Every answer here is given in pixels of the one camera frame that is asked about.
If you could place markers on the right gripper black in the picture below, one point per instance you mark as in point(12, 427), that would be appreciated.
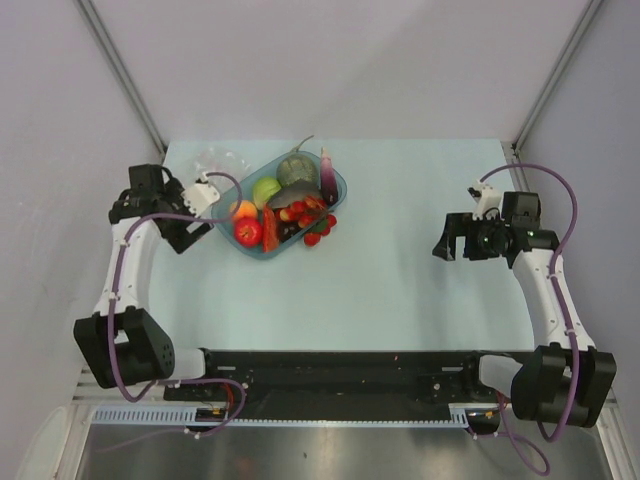
point(462, 224)

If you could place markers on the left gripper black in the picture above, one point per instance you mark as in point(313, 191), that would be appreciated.
point(180, 238)

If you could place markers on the clear zip top bag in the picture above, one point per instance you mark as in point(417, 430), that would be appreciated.
point(219, 159)

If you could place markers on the red cherry tomato bunch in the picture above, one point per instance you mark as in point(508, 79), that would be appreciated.
point(312, 216)

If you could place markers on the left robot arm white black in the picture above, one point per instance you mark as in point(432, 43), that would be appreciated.
point(120, 341)

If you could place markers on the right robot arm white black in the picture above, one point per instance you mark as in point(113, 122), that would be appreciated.
point(566, 380)

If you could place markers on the red apple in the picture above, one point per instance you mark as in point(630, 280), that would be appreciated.
point(248, 232)

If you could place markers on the orange peach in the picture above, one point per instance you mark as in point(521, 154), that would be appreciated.
point(243, 209)

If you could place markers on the green cabbage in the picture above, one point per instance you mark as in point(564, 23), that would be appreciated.
point(263, 190)

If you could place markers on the grey fish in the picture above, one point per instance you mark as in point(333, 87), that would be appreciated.
point(297, 191)

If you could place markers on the green striped melon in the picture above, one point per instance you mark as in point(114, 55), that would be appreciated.
point(297, 166)

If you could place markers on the purple eggplant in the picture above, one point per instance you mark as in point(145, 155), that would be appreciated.
point(329, 187)

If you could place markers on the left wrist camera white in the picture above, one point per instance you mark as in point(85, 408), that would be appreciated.
point(200, 196)

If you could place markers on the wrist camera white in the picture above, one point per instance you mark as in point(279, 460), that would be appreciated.
point(486, 197)
point(200, 196)

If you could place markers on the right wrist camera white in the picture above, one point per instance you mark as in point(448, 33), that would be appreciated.
point(486, 197)

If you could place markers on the right aluminium frame post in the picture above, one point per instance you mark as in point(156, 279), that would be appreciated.
point(559, 68)

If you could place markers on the aluminium frame post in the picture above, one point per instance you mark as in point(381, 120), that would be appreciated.
point(559, 68)
point(110, 52)

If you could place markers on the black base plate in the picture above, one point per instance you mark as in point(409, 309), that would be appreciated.
point(350, 407)

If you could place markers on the aluminium rail front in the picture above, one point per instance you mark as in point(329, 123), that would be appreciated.
point(90, 390)

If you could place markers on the light blue cable duct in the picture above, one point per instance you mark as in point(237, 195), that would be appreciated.
point(451, 416)

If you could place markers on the left aluminium frame post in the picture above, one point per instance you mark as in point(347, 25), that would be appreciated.
point(110, 52)

